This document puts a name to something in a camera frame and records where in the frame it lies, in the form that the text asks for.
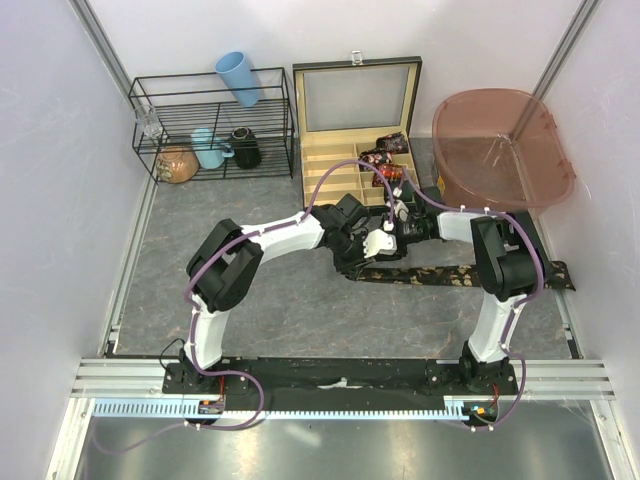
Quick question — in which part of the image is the purple cable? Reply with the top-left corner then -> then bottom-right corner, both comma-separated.
89,159 -> 396,454
399,167 -> 547,432

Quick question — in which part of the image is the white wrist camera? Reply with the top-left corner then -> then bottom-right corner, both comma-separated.
363,220 -> 397,259
385,185 -> 409,225

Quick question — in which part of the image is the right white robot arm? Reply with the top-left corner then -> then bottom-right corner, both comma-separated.
395,189 -> 552,394

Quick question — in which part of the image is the black wooden tie box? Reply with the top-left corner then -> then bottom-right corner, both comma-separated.
292,52 -> 422,214

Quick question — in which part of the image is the light blue cable duct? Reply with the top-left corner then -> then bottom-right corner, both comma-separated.
93,398 -> 497,421

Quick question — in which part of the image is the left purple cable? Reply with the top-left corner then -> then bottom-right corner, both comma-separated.
89,159 -> 396,454

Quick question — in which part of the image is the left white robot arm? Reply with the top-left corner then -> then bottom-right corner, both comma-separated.
183,194 -> 396,393

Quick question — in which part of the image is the red patterned rolled tie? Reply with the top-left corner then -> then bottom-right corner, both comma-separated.
371,163 -> 404,187

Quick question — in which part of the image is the brown round vase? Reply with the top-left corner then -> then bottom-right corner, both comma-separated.
155,145 -> 200,184

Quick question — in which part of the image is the clear glass cup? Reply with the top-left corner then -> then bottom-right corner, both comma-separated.
134,104 -> 163,139

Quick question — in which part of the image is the dark floral necktie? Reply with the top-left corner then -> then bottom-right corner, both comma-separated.
356,260 -> 576,291

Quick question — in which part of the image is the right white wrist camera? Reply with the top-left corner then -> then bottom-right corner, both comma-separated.
385,185 -> 409,225

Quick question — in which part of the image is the pink transparent plastic tub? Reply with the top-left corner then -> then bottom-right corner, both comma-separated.
432,88 -> 576,216

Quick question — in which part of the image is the black wire rack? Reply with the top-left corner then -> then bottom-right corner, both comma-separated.
128,67 -> 295,183

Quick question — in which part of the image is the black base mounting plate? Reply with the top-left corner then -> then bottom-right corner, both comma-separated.
162,357 -> 518,410

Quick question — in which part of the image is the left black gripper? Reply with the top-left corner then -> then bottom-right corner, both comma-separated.
330,233 -> 375,281

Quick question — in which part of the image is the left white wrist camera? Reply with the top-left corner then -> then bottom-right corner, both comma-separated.
363,220 -> 397,259

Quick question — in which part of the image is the light blue mug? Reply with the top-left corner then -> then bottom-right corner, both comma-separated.
191,128 -> 235,170

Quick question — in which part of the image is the black pink floral rolled tie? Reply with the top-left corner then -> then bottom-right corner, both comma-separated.
358,149 -> 393,168

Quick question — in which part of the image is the blue plastic cup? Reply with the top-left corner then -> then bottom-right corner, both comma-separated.
215,51 -> 261,108

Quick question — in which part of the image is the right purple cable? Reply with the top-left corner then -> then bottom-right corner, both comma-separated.
399,167 -> 547,432

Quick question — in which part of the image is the dark pink patterned rolled tie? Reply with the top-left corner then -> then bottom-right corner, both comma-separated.
376,132 -> 409,154

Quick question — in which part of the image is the black ceramic jar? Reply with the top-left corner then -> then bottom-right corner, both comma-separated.
230,127 -> 262,170

